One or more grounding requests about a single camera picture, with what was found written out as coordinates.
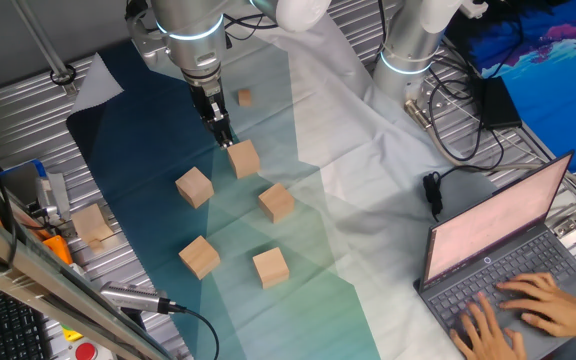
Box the black power adapter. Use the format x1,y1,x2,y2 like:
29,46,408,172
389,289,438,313
476,74,523,131

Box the black device cable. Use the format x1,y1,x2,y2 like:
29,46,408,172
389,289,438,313
167,299,221,360

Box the grey metal pole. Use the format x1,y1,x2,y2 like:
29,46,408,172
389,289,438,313
10,0,78,96

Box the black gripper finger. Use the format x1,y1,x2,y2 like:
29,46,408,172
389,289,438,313
202,102,235,150

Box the blue illustrated mat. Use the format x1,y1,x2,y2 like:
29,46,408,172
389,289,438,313
445,0,576,174

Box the blue green white cloth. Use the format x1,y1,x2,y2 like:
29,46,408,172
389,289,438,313
65,12,499,360

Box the grey laptop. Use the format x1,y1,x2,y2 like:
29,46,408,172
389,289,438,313
412,149,576,360

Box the silver camera mount bracket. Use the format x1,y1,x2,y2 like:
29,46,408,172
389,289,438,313
126,9,172,69

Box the grey box red button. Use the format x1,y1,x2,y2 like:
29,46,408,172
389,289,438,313
70,339,102,360

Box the aluminium frame beam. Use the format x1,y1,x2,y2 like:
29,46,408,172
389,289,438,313
0,199,174,360

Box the silver cylindrical device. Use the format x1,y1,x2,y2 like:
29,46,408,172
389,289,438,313
98,280,187,316

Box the person's left hand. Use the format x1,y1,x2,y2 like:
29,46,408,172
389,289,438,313
448,292,528,360

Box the black base cables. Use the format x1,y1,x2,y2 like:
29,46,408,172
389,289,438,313
425,44,507,164

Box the person's right hand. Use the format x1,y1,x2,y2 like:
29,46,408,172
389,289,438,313
495,272,576,346

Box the wooden cube block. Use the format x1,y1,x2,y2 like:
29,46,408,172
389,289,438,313
174,166,216,210
177,234,222,281
251,246,291,290
257,182,296,224
70,202,115,245
225,138,262,180

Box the black tied power cable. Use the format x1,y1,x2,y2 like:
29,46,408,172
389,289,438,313
421,112,507,222

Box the orange button box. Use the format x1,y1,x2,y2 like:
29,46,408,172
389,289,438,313
42,234,74,266

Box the metal hose connector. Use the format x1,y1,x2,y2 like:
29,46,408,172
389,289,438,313
403,97,432,132

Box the black keyboard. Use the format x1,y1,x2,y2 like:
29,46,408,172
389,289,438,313
0,279,52,360

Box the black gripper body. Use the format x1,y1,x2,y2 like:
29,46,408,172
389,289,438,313
188,78,225,109

